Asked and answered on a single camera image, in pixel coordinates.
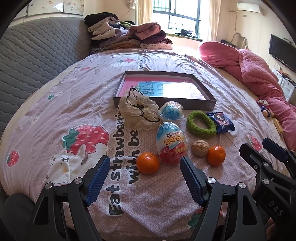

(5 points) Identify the orange tangerine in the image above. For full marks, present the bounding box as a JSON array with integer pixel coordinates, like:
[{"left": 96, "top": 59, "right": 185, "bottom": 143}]
[
  {"left": 136, "top": 152, "right": 160, "bottom": 175},
  {"left": 206, "top": 146, "right": 226, "bottom": 167}
]

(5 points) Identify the blue Oreo cookie packet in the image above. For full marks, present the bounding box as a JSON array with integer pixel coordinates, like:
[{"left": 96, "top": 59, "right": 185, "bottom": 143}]
[{"left": 206, "top": 112, "right": 235, "bottom": 134}]

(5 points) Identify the brown walnut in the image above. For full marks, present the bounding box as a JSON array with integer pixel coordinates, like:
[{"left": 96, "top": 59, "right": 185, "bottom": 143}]
[{"left": 191, "top": 140, "right": 209, "bottom": 157}]

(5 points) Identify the green fuzzy ring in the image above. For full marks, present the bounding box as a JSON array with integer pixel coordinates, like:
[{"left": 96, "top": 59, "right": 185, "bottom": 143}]
[{"left": 186, "top": 110, "right": 217, "bottom": 140}]

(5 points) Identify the red Kinder surprise egg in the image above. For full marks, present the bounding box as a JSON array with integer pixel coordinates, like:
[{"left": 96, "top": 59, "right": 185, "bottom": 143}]
[{"left": 156, "top": 121, "right": 188, "bottom": 165}]

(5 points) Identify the blue toy egg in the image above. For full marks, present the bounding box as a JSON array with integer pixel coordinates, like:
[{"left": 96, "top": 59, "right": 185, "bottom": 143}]
[{"left": 159, "top": 101, "right": 184, "bottom": 121}]

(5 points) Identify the cream drawstring pouch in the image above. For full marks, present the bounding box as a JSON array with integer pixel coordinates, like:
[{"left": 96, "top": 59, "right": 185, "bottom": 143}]
[{"left": 118, "top": 88, "right": 162, "bottom": 130}]

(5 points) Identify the person's right hand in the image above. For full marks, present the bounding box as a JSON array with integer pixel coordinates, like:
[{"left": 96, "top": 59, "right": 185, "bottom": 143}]
[{"left": 264, "top": 218, "right": 275, "bottom": 240}]

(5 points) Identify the small doll toy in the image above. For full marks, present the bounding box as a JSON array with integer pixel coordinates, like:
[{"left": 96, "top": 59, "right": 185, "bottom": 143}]
[{"left": 256, "top": 99, "right": 275, "bottom": 118}]

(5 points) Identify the white drawer cabinet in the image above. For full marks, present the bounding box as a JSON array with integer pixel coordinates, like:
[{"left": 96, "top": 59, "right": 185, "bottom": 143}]
[{"left": 272, "top": 68, "right": 296, "bottom": 105}]

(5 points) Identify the pink quilted blanket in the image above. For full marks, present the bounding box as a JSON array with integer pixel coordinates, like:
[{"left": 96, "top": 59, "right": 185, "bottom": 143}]
[{"left": 199, "top": 42, "right": 295, "bottom": 151}]

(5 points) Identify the pink strawberry bear bedsheet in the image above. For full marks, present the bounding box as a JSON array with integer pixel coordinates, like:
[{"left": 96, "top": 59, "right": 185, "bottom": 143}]
[{"left": 1, "top": 50, "right": 285, "bottom": 240}]

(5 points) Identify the dark shallow cardboard box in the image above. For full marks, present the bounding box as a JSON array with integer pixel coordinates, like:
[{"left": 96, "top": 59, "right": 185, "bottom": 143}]
[{"left": 113, "top": 71, "right": 216, "bottom": 111}]

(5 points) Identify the black flat television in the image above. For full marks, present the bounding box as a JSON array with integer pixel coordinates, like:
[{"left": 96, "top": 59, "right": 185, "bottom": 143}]
[{"left": 269, "top": 34, "right": 296, "bottom": 72}]

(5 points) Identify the cream curtain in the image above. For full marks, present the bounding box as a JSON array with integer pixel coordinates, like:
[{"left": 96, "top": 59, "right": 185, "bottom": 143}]
[{"left": 209, "top": 0, "right": 222, "bottom": 41}]

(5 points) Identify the grey quilted headboard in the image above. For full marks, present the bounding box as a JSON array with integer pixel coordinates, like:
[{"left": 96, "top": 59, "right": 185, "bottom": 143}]
[{"left": 1, "top": 17, "right": 90, "bottom": 132}]

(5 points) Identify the pile of folded clothes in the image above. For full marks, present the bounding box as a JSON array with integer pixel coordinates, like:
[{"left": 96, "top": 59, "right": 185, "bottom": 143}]
[{"left": 84, "top": 12, "right": 173, "bottom": 54}]

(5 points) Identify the white wall air conditioner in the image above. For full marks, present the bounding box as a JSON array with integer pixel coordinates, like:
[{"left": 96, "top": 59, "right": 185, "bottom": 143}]
[{"left": 237, "top": 3, "right": 264, "bottom": 15}]

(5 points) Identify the window with dark frame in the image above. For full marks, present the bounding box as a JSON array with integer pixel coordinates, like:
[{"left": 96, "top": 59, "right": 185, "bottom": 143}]
[{"left": 152, "top": 0, "right": 201, "bottom": 38}]

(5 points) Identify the painted wall panel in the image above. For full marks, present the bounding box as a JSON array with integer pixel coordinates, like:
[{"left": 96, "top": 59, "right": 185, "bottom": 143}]
[{"left": 15, "top": 0, "right": 84, "bottom": 19}]

